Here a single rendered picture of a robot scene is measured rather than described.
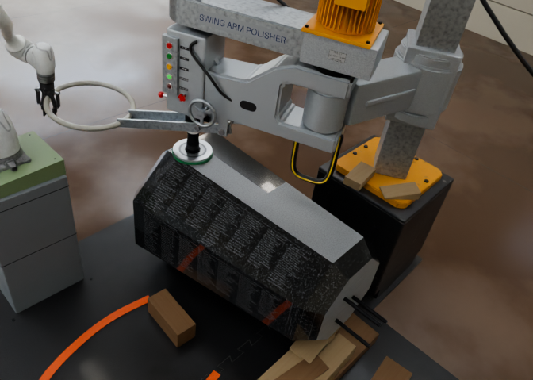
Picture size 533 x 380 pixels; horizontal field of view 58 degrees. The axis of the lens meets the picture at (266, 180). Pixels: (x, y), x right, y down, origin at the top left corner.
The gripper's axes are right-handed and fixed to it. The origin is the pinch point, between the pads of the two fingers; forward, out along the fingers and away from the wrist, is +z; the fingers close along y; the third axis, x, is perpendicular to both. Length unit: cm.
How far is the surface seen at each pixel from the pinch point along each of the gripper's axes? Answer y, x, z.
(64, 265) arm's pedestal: 28, -57, 60
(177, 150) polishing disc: 78, -19, -8
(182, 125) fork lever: 79, -20, -26
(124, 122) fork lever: 46.6, -10.7, -12.3
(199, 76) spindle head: 85, -27, -60
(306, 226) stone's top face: 150, -60, -13
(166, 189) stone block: 77, -35, 7
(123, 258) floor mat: 53, -30, 78
